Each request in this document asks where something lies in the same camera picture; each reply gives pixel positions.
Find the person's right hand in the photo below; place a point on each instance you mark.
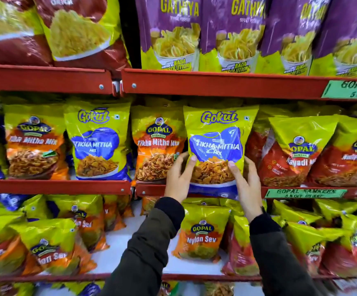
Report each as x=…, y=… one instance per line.
x=250, y=195

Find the person's left hand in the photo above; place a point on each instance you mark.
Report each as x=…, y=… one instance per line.
x=177, y=184

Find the person's right thumb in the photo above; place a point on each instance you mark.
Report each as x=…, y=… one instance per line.
x=236, y=176

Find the person's left thumb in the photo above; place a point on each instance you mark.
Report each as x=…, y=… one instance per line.
x=191, y=169

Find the person's left forearm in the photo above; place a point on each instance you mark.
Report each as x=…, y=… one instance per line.
x=147, y=249

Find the person's right forearm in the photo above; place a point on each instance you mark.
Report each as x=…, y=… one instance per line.
x=277, y=262

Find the yellow red snack packet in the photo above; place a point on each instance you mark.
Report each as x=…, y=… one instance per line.
x=348, y=154
x=255, y=141
x=295, y=151

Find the yellow orange snack packet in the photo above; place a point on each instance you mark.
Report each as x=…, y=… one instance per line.
x=156, y=141
x=201, y=234
x=35, y=144

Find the long green price tag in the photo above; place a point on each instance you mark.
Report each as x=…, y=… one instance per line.
x=304, y=193

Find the white shelf board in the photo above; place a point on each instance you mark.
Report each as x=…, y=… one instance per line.
x=126, y=246

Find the pile of yellow red packets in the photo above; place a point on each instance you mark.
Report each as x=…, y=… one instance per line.
x=314, y=243

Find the purple yellow snack packet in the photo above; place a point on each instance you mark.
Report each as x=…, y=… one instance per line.
x=232, y=33
x=345, y=40
x=289, y=36
x=170, y=30

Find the pile of yellow orange packets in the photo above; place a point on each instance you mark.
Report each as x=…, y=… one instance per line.
x=49, y=240

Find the maroon yellow snack packet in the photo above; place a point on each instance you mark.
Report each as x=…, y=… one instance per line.
x=79, y=30
x=8, y=30

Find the red metal shelf rail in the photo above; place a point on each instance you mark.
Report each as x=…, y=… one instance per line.
x=73, y=277
x=153, y=190
x=42, y=79
x=55, y=187
x=221, y=86

